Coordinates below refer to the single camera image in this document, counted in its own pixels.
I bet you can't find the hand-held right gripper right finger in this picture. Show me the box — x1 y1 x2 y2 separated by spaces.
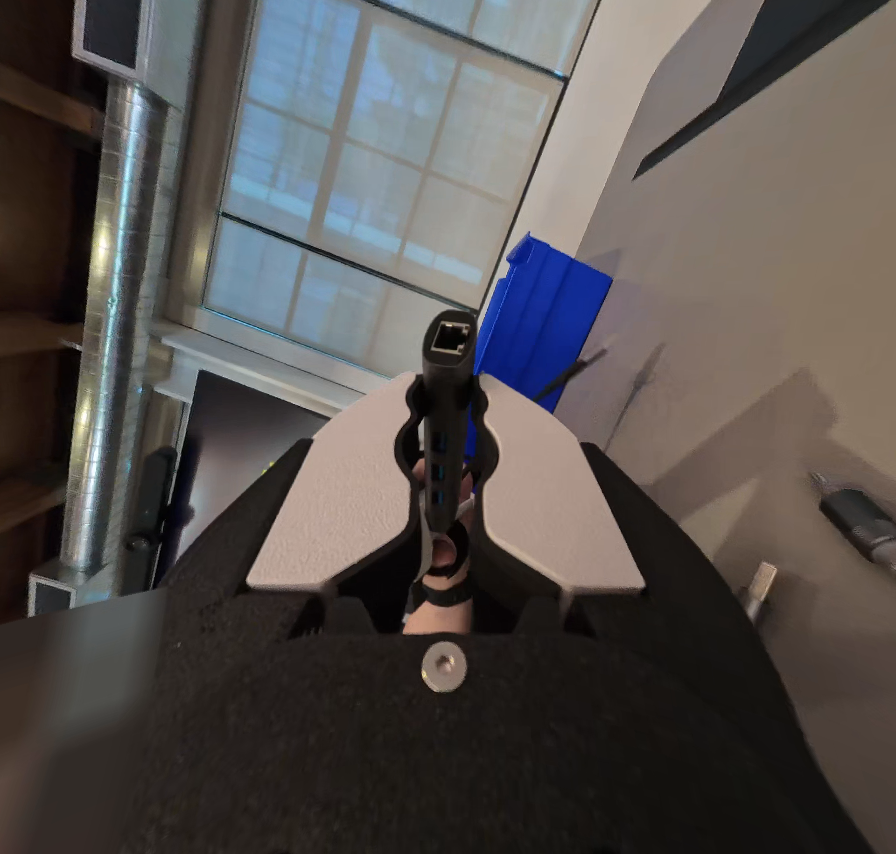
468 372 646 594

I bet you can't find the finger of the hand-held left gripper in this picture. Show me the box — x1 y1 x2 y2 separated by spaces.
418 491 441 583

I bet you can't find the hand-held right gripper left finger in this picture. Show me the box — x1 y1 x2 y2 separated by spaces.
246 371 424 592

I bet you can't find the grey usb hub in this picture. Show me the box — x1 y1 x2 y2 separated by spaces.
419 310 482 531

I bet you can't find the blue plastic bin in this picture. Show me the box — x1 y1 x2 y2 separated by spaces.
473 232 616 415

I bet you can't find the silver usb cable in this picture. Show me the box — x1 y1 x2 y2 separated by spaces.
741 471 896 625

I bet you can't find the person's left hand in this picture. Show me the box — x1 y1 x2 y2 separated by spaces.
408 458 463 575

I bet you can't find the large grid window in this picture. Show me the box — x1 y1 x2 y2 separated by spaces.
203 0 617 379

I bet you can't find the white vent box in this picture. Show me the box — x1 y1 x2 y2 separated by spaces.
72 0 214 110

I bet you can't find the black wrist strap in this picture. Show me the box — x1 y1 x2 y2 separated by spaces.
418 583 478 611

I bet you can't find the black wall screen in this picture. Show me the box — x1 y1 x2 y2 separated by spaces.
171 369 331 589

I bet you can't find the black wall-mounted device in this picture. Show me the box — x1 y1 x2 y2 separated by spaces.
125 446 181 555

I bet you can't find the silver spiral air duct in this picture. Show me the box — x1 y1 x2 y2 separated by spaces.
59 77 179 576

